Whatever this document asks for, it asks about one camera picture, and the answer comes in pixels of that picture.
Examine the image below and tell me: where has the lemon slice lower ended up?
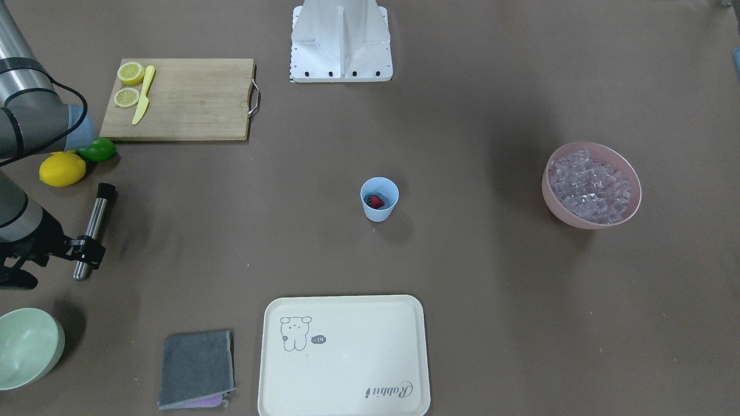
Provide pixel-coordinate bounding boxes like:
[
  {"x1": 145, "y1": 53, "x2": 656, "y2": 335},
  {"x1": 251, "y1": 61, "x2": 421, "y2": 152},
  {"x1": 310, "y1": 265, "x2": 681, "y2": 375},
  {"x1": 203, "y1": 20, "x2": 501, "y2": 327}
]
[{"x1": 113, "y1": 87, "x2": 140, "y2": 108}]

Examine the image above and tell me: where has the green lime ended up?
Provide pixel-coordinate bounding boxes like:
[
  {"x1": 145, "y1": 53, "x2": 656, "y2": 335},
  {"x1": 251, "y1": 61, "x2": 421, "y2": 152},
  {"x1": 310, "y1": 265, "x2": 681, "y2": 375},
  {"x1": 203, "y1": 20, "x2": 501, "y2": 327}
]
[{"x1": 77, "y1": 137, "x2": 117, "y2": 162}]

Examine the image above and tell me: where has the wooden cutting board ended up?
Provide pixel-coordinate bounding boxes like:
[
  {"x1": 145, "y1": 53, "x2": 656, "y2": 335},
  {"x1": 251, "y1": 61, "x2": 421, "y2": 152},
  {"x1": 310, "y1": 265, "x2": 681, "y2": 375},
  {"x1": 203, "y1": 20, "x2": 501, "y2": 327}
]
[{"x1": 99, "y1": 58, "x2": 260, "y2": 142}]

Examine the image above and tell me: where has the yellow plastic knife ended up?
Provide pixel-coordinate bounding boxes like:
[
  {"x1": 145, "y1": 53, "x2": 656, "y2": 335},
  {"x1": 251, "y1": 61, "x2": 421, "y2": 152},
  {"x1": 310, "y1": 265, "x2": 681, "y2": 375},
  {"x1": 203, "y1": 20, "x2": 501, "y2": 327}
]
[{"x1": 131, "y1": 65, "x2": 156, "y2": 125}]

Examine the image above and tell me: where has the red strawberry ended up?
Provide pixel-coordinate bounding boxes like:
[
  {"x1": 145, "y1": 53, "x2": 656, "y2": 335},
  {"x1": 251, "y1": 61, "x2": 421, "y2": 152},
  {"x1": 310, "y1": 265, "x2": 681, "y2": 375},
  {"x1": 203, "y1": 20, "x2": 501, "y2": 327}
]
[{"x1": 365, "y1": 193, "x2": 386, "y2": 210}]

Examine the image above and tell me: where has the black camera cable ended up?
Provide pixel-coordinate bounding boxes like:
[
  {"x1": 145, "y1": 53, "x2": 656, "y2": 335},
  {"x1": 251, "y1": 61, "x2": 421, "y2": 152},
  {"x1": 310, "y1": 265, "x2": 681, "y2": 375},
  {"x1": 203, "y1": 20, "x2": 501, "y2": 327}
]
[{"x1": 0, "y1": 66, "x2": 88, "y2": 168}]

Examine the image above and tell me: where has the light blue plastic cup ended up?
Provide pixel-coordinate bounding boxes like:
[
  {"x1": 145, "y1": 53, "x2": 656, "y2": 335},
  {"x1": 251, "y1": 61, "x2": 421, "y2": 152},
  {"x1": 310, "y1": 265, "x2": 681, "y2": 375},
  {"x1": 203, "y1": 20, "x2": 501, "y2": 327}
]
[{"x1": 360, "y1": 177, "x2": 399, "y2": 223}]

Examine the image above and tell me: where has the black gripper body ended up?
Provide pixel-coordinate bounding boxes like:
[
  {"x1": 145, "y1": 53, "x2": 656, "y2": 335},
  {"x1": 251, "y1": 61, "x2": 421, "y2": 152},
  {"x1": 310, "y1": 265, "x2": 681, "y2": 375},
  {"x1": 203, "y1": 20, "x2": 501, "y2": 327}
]
[{"x1": 1, "y1": 214, "x2": 72, "y2": 290}]

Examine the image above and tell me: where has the lemon slice upper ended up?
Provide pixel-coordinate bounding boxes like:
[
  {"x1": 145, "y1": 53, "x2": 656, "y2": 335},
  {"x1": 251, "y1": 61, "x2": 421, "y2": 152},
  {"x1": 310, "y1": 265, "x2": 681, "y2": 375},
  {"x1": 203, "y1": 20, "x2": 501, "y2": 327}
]
[{"x1": 117, "y1": 61, "x2": 145, "y2": 86}]

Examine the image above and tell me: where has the grey folded cloth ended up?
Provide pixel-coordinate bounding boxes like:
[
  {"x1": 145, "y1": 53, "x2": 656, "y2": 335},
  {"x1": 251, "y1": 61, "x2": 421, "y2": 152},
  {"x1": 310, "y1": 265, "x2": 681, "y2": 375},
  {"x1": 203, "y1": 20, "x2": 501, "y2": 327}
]
[{"x1": 158, "y1": 329, "x2": 235, "y2": 410}]

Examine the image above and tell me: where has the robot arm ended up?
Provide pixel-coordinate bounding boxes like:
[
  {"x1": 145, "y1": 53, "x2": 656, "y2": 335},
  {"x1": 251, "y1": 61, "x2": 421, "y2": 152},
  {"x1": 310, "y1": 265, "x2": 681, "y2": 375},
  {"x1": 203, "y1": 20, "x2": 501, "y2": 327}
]
[{"x1": 1, "y1": 3, "x2": 105, "y2": 290}]

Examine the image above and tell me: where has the pink bowl of ice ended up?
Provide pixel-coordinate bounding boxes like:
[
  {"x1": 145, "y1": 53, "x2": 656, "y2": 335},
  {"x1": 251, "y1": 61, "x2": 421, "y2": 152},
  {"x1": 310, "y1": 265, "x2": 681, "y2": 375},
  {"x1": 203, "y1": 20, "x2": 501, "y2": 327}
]
[{"x1": 542, "y1": 142, "x2": 642, "y2": 229}]

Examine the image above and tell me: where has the yellow lemon lower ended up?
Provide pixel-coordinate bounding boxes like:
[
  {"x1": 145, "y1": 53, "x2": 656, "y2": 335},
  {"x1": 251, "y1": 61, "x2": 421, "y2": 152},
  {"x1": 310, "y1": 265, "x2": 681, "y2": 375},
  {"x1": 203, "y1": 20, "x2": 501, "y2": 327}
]
[{"x1": 39, "y1": 152, "x2": 87, "y2": 187}]

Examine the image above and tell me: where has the steel muddler black tip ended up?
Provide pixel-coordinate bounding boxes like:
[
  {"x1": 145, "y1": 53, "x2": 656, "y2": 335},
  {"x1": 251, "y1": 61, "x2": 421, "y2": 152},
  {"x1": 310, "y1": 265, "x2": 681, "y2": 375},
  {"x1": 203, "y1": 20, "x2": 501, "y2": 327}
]
[{"x1": 72, "y1": 183, "x2": 116, "y2": 281}]

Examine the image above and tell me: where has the mint green bowl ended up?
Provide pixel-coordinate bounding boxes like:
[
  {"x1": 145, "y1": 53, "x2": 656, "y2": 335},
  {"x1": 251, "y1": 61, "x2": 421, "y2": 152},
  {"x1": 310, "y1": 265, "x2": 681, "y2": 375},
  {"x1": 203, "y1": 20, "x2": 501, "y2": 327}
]
[{"x1": 1, "y1": 308, "x2": 65, "y2": 391}]

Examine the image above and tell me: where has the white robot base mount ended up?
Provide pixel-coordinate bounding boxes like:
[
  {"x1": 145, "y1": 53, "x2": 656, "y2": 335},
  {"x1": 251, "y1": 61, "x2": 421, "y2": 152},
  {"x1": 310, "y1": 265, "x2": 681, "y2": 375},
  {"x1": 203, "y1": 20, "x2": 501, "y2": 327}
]
[{"x1": 289, "y1": 1, "x2": 394, "y2": 83}]

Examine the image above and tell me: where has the cream rabbit tray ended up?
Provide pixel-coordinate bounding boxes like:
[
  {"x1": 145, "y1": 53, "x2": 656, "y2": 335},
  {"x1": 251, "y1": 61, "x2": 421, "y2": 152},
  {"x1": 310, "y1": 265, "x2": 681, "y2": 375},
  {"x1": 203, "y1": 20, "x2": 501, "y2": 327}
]
[{"x1": 257, "y1": 294, "x2": 431, "y2": 415}]

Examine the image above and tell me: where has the lemon slice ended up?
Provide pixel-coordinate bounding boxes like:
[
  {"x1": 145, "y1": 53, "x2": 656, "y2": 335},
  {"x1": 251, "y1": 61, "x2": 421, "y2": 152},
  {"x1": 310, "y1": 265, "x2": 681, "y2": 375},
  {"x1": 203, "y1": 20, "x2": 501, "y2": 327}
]
[
  {"x1": 117, "y1": 61, "x2": 145, "y2": 86},
  {"x1": 113, "y1": 87, "x2": 140, "y2": 108}
]

